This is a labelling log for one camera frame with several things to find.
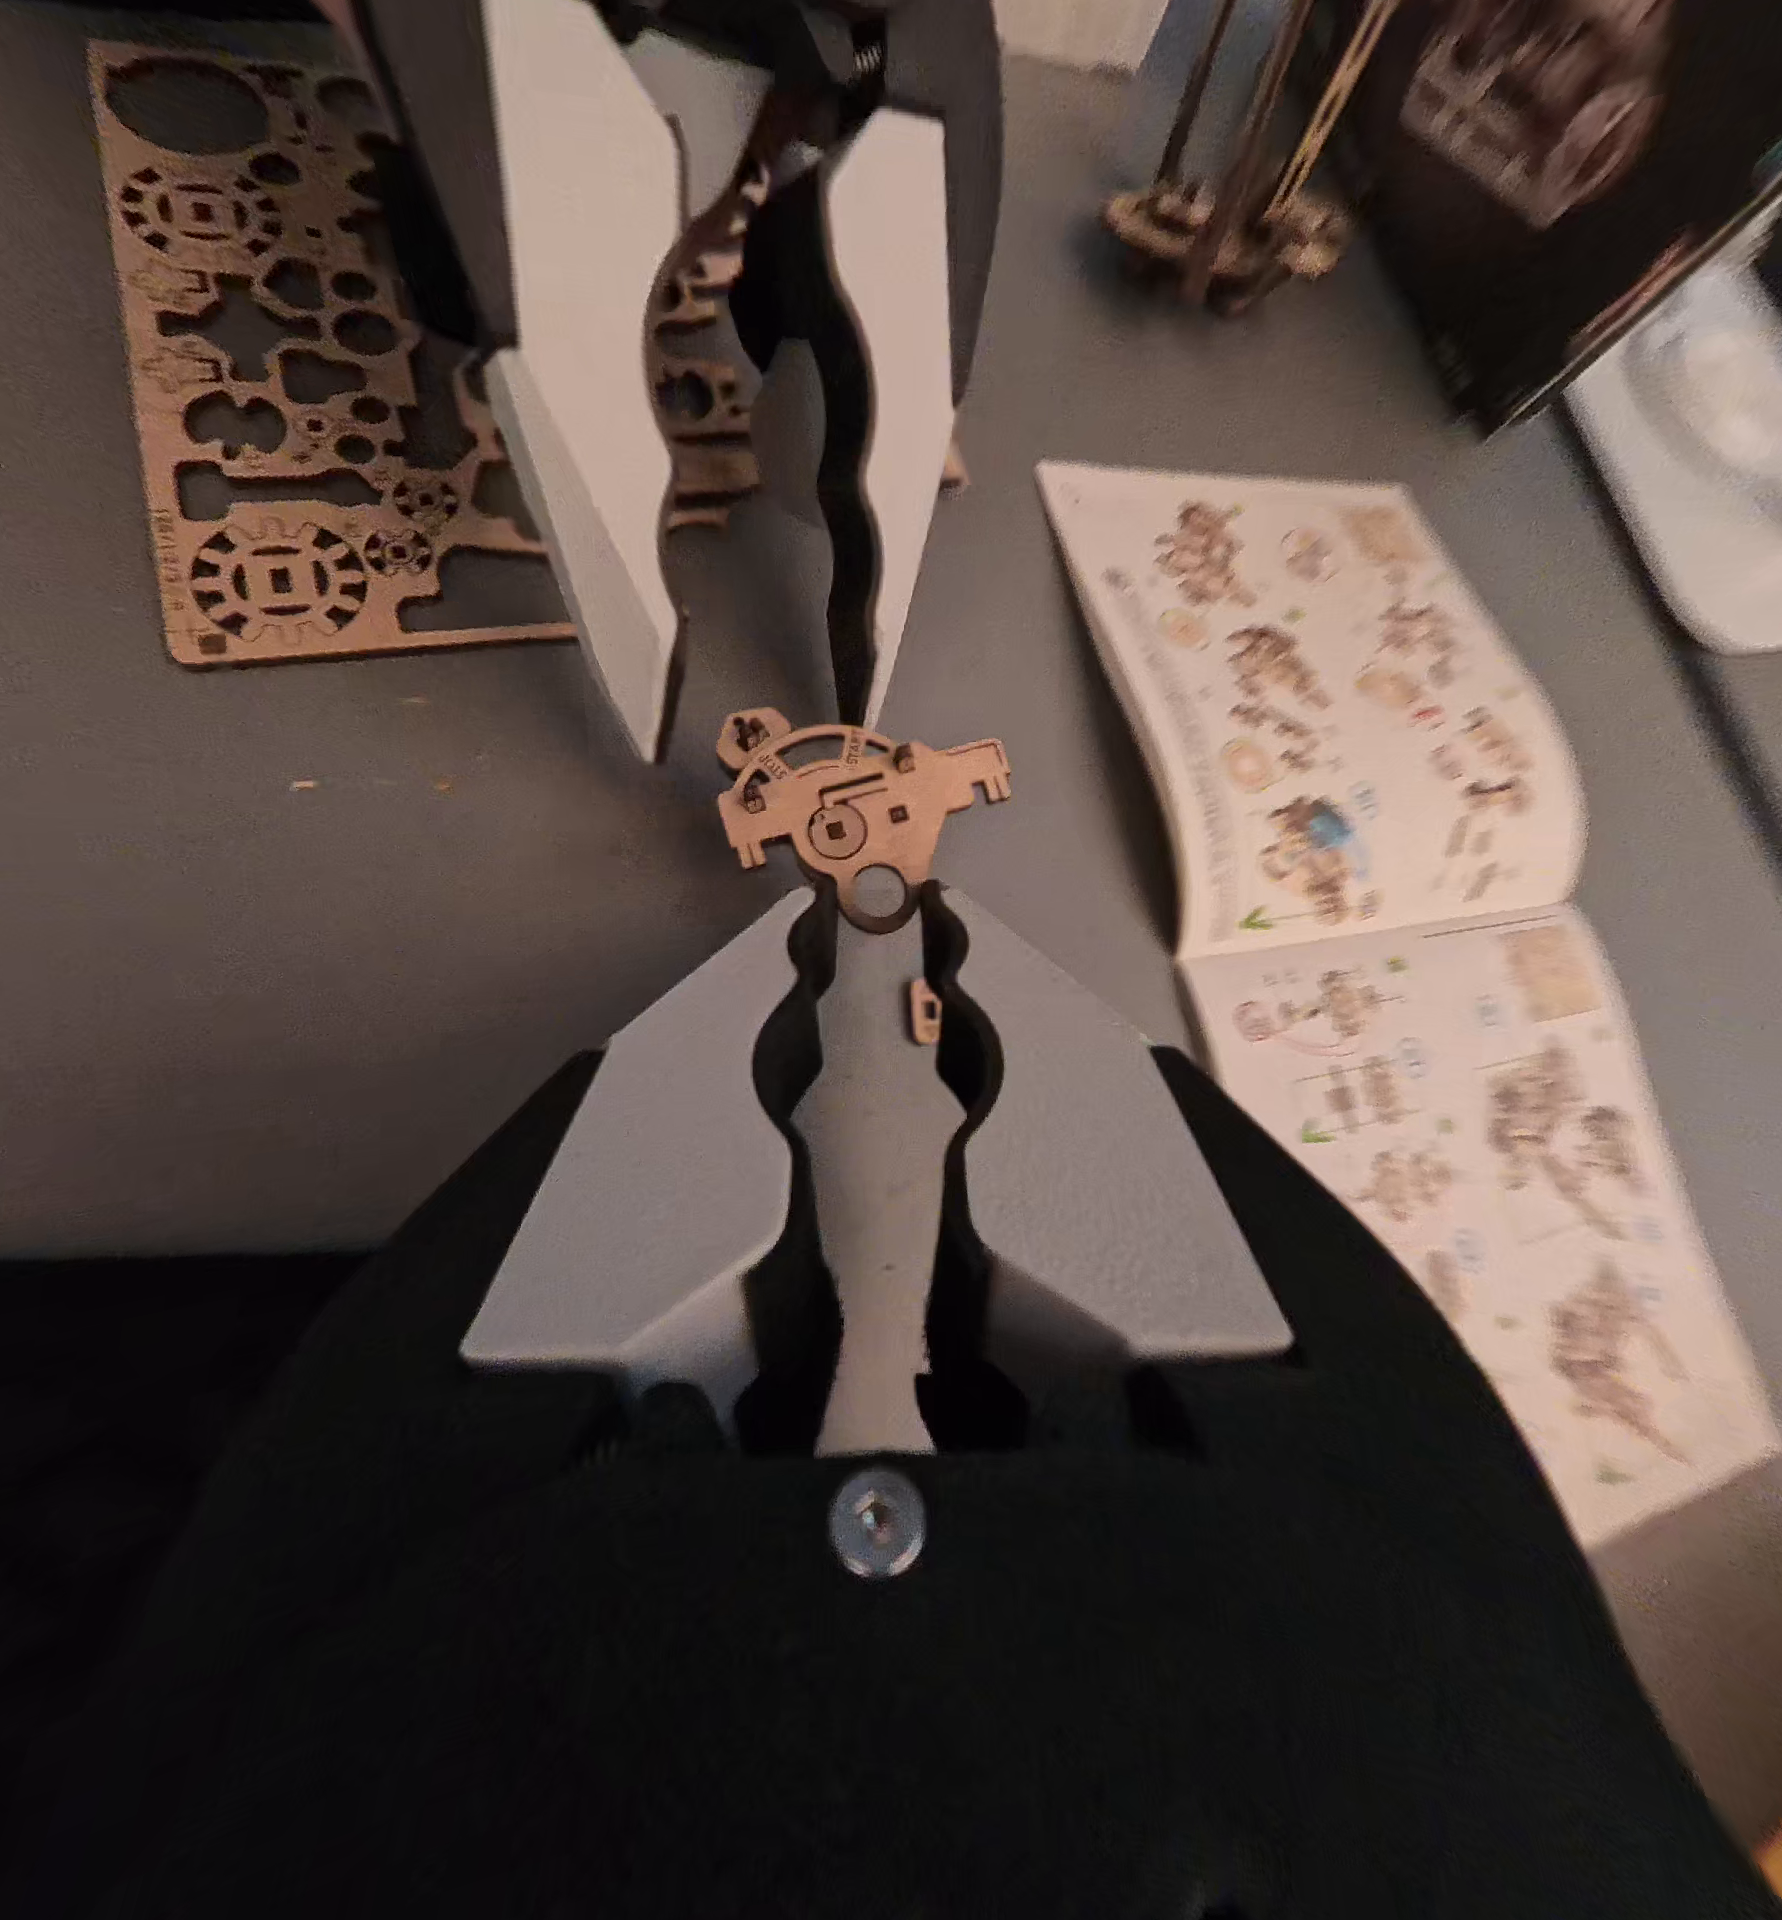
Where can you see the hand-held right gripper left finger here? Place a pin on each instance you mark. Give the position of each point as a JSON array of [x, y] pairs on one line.
[[637, 1230]]

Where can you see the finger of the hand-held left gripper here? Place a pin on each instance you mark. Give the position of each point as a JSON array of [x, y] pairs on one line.
[[576, 300], [921, 300]]

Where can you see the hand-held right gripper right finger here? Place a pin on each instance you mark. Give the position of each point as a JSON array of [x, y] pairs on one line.
[[1115, 1230]]

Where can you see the wooden model part assembly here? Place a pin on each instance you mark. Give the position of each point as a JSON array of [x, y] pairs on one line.
[[787, 810]]

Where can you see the small wooden model part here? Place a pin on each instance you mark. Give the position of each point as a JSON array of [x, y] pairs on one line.
[[925, 1008]]

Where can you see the partly built wooden model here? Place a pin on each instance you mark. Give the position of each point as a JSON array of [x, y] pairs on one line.
[[1223, 225]]

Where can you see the laser-cut wooden parts sheet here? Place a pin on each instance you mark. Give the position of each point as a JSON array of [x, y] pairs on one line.
[[195, 638]]

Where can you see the black model kit box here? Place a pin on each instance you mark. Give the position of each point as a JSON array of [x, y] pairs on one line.
[[1506, 150]]

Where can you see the open instruction booklet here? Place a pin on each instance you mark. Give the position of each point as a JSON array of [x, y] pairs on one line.
[[1282, 676]]

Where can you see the black quilted cloth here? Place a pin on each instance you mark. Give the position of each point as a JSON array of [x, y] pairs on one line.
[[81, 1499]]

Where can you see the white round device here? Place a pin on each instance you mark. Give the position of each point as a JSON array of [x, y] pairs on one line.
[[1732, 496]]

